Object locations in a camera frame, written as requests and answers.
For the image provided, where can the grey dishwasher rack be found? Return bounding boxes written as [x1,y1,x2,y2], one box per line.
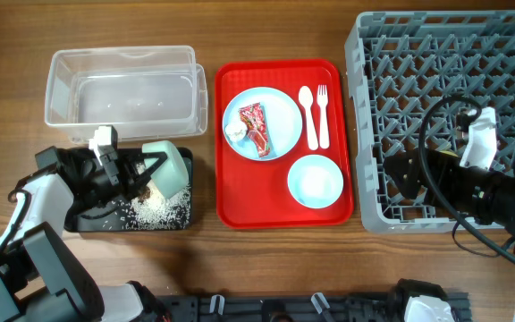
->
[345,11,515,233]

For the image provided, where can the white tissue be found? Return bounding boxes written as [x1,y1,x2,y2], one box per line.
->
[224,121,248,143]

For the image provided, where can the red serving tray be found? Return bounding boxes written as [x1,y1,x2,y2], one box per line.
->
[215,59,354,229]

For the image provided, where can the clear plastic bin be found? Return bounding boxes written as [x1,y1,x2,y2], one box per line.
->
[45,46,208,144]

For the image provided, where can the light blue plate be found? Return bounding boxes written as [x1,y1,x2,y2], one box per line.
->
[222,87,303,161]

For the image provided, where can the green bowl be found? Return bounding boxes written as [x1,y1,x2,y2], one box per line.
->
[141,140,189,199]

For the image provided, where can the red snack wrapper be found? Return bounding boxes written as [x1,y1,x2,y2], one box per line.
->
[239,103,271,157]

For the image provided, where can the white plastic fork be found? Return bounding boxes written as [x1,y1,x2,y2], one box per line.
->
[317,85,330,148]

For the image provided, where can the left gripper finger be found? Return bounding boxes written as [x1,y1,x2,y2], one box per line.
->
[121,148,167,164]
[125,159,166,195]

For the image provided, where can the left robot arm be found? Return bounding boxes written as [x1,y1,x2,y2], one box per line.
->
[0,146,172,321]

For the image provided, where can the light blue saucer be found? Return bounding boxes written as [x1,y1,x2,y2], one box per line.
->
[287,154,344,209]

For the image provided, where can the white plastic spoon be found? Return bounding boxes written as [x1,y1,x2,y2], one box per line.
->
[299,86,319,150]

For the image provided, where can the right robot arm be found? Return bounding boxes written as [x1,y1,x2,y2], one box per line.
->
[384,148,515,319]

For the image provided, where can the black waste tray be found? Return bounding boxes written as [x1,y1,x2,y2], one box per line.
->
[64,148,193,233]

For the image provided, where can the rice and food scraps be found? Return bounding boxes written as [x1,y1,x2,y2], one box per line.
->
[102,180,191,231]

